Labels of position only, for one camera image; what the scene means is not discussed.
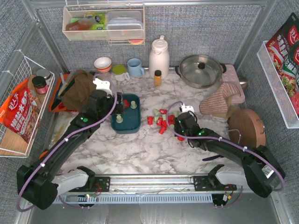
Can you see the brown cloth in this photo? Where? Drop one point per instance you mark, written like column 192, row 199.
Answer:
column 77, row 96

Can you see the orange spice bottle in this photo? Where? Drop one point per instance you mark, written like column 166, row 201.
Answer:
column 157, row 78

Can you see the teal storage basket tray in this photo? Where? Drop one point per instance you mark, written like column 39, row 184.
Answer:
column 131, row 117

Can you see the pink egg tray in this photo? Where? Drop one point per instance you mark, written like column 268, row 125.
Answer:
column 230, row 76

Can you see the right arm mounting base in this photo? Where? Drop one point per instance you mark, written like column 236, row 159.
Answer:
column 209, row 183

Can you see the green lid white cup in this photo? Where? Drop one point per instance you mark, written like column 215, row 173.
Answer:
column 120, row 73

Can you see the right white wall basket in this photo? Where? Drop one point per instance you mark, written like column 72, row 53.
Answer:
column 283, row 101

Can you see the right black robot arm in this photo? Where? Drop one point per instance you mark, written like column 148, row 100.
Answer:
column 262, row 171

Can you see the steel pot with lid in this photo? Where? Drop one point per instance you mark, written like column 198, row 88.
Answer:
column 200, row 71

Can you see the white striped bowl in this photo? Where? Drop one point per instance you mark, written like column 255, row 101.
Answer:
column 103, row 64

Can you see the orange snack bag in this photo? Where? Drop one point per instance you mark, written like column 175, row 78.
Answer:
column 18, row 113

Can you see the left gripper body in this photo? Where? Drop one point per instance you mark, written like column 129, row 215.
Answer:
column 119, row 106

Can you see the left wire basket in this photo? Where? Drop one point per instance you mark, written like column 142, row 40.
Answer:
column 11, row 144

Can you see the red seasoning packets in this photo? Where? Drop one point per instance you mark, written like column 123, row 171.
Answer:
column 283, row 49

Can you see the orange plastic cup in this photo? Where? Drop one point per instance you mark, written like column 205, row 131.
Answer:
column 43, row 154

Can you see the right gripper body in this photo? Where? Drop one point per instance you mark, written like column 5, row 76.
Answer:
column 179, row 124

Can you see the blue mug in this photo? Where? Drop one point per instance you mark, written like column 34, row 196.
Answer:
column 135, row 68

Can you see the round wooden board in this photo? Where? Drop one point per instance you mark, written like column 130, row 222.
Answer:
column 246, row 128

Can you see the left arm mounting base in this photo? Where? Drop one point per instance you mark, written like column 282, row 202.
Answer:
column 97, row 184

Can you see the pink striped towel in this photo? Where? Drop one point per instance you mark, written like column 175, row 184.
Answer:
column 219, row 102

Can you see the orange tray with knives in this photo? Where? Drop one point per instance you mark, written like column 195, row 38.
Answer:
column 56, row 104

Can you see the white thermos jug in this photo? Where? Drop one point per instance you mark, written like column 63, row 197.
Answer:
column 159, row 57

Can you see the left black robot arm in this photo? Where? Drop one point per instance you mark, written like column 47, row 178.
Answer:
column 39, row 183

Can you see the clear plastic containers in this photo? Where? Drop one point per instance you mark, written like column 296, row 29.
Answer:
column 122, row 25

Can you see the green coffee capsule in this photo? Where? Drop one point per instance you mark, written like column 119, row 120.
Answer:
column 133, row 104
column 119, row 119

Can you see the cream wall shelf basket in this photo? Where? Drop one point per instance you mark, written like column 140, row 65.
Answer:
column 88, row 22

